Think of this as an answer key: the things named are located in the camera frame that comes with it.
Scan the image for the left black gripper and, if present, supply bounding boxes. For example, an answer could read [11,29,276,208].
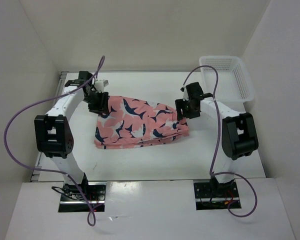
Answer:
[82,90,110,116]

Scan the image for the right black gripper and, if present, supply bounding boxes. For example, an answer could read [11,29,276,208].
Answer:
[175,97,201,121]

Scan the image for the pink shark print shorts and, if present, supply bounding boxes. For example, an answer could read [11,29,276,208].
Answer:
[94,96,189,150]

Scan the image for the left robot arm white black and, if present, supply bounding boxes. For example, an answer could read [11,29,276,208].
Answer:
[34,71,109,200]

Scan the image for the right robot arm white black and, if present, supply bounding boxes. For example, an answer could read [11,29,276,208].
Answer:
[175,82,259,197]

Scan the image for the white plastic basket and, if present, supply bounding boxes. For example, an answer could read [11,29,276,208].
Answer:
[199,55,255,113]

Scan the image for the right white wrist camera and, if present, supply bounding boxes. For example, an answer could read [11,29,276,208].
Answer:
[180,86,189,101]

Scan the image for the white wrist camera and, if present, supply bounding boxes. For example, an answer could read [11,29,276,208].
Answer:
[180,86,189,101]
[93,79,109,93]

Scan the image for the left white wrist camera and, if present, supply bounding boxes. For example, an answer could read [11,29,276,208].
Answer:
[93,79,109,93]

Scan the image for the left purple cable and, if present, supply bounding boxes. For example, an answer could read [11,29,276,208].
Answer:
[3,55,107,227]

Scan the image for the purple cable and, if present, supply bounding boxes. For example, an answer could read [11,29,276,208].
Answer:
[3,55,107,227]
[181,65,259,218]

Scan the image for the aluminium table edge rail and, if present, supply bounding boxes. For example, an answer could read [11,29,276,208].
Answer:
[30,71,69,182]

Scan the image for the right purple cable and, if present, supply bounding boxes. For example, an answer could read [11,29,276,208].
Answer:
[181,65,259,218]

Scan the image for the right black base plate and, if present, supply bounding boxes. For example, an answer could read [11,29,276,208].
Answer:
[193,180,240,202]

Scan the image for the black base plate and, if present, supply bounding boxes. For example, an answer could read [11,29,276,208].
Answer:
[193,180,240,202]
[60,184,106,205]

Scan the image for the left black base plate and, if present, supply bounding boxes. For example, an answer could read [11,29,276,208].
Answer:
[60,184,106,205]

